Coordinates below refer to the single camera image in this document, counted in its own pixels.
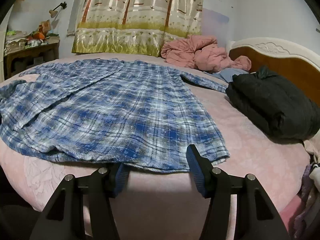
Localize blue plaid shirt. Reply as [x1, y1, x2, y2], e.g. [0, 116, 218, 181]
[1, 59, 229, 173]

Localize clothes pile beside bed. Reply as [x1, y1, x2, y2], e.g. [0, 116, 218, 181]
[293, 138, 319, 239]

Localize black folded jacket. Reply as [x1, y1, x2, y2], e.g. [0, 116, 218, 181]
[226, 66, 319, 140]

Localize light blue pillow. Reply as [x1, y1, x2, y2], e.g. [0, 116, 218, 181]
[204, 68, 248, 83]

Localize dark wooden side table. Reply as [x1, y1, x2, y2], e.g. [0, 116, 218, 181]
[4, 41, 60, 80]

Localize wooden white bed headboard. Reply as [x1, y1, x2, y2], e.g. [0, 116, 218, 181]
[227, 37, 320, 105]

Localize pink crumpled quilt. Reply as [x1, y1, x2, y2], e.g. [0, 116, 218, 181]
[161, 35, 252, 73]

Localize stack of papers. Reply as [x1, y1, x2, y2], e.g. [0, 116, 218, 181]
[4, 30, 27, 55]

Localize orange plush toy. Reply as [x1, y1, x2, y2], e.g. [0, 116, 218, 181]
[26, 20, 51, 42]

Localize tree print curtain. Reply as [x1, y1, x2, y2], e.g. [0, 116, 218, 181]
[72, 0, 203, 56]

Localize wall mounted lamp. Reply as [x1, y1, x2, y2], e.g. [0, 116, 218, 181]
[49, 2, 67, 18]

